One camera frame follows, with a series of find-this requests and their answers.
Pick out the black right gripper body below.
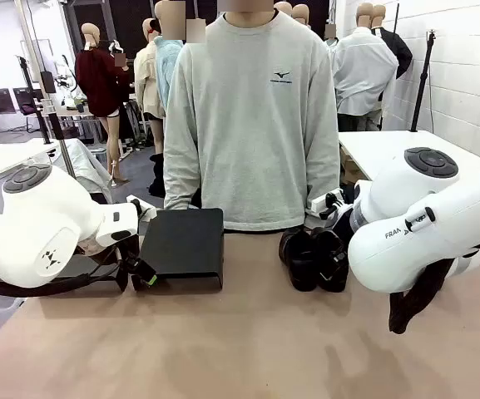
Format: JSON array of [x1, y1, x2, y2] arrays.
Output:
[[329, 204, 358, 241]]

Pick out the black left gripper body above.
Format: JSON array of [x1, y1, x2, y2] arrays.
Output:
[[117, 231, 144, 272]]

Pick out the black chunky loafer shoe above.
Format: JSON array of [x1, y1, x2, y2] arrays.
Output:
[[314, 229, 350, 293], [279, 227, 319, 292]]

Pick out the person left forearm grey sleeve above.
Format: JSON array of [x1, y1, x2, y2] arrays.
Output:
[[304, 136, 341, 218]]

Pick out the person right forearm grey sleeve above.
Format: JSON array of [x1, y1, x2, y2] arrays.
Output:
[[162, 136, 202, 211]]

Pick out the black metal shoe stand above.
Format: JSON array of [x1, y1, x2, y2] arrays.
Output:
[[138, 208, 225, 292], [62, 249, 129, 293]]

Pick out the cardboard box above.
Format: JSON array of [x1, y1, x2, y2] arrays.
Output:
[[339, 145, 368, 184]]

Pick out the black boots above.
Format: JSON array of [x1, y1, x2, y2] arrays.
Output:
[[148, 152, 166, 197]]

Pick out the large white table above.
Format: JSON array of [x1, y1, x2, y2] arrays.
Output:
[[338, 129, 480, 209]]

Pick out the white cloth cover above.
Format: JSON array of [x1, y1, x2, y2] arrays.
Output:
[[58, 138, 114, 204]]

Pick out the person in grey sweatshirt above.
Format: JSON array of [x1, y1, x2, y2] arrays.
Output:
[[162, 0, 341, 233]]

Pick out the mannequin in white shirt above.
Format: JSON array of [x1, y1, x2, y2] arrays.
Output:
[[331, 2, 399, 132]]

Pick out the low white table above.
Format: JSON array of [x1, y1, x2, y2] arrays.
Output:
[[0, 138, 60, 190]]

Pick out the tall black tripod pole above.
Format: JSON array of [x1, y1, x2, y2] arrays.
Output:
[[409, 28, 438, 133]]

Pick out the mannequin in beige shirt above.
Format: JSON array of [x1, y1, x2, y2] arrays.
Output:
[[133, 18, 168, 157]]

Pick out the mannequin in maroon sweater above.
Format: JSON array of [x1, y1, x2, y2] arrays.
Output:
[[74, 22, 131, 184]]

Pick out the mannequin in black jacket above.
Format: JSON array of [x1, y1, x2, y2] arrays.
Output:
[[371, 3, 414, 80]]

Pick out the black rectangular box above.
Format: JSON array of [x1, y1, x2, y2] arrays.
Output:
[[39, 70, 57, 95]]

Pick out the mannequin in light blue shirt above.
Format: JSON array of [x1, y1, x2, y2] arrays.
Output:
[[154, 0, 186, 113]]

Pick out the slanted black tripod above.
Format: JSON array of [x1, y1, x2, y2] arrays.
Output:
[[17, 56, 54, 145]]

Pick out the black right arm cable sleeve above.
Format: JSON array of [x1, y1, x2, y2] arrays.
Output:
[[388, 247, 480, 336]]

